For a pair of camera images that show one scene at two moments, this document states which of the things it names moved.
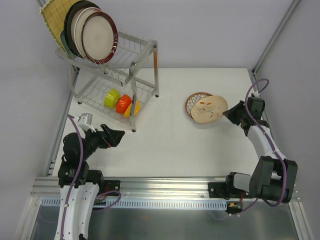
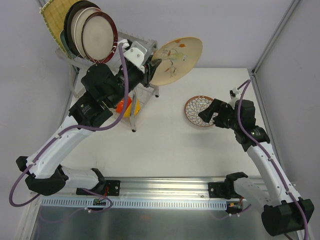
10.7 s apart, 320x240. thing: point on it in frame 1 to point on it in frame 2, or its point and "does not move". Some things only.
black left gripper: [105, 136] to [146, 75]
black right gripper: [238, 114] to [219, 116]
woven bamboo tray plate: [54, 13] does not move
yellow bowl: [127, 113] does not move
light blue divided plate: [62, 36] does not move
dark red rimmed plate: [99, 37] does not move
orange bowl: [123, 103] does not move
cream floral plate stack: [208, 109] to [178, 55]
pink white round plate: [76, 30] does not move
